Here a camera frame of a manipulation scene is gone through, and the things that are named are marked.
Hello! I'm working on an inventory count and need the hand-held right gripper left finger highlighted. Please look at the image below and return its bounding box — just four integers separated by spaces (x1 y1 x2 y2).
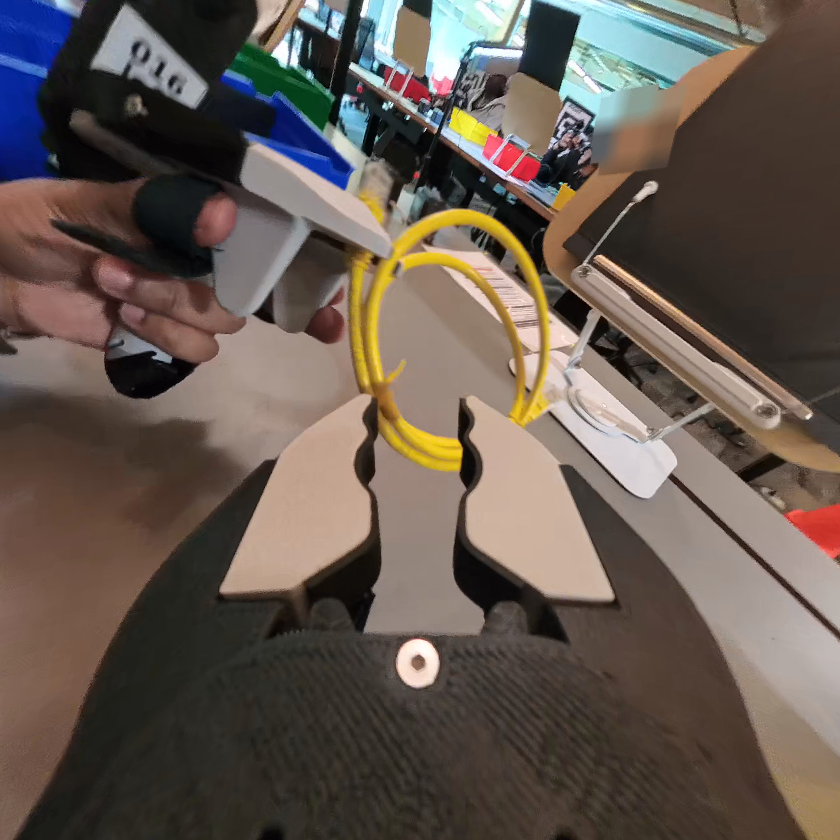
218 394 382 601

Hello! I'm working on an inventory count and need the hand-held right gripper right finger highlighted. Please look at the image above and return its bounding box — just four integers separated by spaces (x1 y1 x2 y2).
454 395 616 605

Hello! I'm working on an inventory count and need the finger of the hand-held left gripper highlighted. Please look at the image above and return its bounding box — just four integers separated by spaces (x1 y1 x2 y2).
238 143 395 259
271 238 350 334

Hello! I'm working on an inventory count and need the yellow network cable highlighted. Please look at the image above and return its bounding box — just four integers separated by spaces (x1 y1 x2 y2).
348 157 552 472

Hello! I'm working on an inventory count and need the blue storage bin with tag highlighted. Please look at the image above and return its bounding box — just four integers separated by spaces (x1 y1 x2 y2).
0 0 355 191

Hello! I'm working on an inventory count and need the person's left hand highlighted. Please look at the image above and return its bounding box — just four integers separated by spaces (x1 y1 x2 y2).
0 176 347 365

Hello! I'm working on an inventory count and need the green storage bin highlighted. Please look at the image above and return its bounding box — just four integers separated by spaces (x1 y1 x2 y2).
230 42 336 129

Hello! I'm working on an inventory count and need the black pole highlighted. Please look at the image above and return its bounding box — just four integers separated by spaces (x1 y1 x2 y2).
328 0 365 126

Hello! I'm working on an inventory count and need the black and cardboard panel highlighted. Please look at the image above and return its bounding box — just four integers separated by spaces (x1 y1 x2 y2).
392 0 434 76
502 0 581 158

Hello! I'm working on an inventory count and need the red storage bin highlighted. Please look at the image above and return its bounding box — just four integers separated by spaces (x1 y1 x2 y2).
482 134 542 181

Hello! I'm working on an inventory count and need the printed paper sheet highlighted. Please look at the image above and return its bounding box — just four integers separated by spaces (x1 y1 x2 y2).
423 243 578 352

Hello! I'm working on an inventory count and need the orange cone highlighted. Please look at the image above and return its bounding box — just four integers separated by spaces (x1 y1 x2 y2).
785 504 840 559

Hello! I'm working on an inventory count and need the plywood board with black panel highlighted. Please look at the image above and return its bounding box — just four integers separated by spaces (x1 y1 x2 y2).
543 0 840 473

